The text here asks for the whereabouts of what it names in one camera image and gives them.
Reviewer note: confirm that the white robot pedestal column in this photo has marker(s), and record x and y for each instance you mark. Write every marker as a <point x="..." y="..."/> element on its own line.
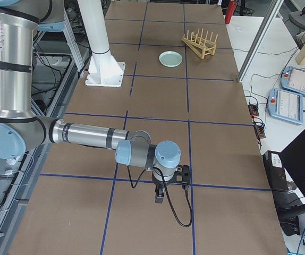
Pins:
<point x="104" y="70"/>

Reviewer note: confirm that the aluminium side frame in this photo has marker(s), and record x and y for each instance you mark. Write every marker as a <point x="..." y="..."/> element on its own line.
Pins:
<point x="24" y="128"/>

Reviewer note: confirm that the mint green plate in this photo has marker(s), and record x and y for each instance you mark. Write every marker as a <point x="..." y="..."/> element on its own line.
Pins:
<point x="170" y="58"/>

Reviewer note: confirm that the brown paper table cover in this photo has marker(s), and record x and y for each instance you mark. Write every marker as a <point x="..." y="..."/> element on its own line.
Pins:
<point x="84" y="203"/>

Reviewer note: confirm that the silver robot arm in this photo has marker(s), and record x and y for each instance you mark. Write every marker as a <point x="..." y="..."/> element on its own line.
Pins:
<point x="131" y="148"/>

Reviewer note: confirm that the near blue teach pendant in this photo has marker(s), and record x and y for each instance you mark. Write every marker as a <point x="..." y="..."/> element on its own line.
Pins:
<point x="285" y="105"/>

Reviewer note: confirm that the wooden dish rack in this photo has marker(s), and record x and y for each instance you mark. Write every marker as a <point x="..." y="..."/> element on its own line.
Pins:
<point x="202" y="43"/>

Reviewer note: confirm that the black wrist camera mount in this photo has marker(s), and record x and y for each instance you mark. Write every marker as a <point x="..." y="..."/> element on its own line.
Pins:
<point x="182" y="175"/>

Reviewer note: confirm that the blue teach pendant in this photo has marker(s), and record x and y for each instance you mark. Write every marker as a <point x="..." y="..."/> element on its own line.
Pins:
<point x="293" y="79"/>
<point x="285" y="105"/>

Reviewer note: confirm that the black box with label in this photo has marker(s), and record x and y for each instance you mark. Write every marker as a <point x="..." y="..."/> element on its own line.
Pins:
<point x="275" y="171"/>

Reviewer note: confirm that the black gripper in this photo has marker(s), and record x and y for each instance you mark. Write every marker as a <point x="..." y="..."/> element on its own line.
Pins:
<point x="158" y="184"/>

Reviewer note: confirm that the red cylinder bottle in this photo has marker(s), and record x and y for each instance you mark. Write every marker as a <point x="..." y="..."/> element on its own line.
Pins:
<point x="230" y="11"/>

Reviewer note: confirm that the orange black connector block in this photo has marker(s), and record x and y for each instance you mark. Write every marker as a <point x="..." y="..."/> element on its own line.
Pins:
<point x="253" y="109"/>

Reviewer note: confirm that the aluminium frame post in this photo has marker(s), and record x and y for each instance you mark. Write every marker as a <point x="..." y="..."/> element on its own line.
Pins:
<point x="262" y="31"/>

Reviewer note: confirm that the far blue teach pendant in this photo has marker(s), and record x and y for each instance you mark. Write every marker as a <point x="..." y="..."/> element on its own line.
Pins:
<point x="293" y="79"/>

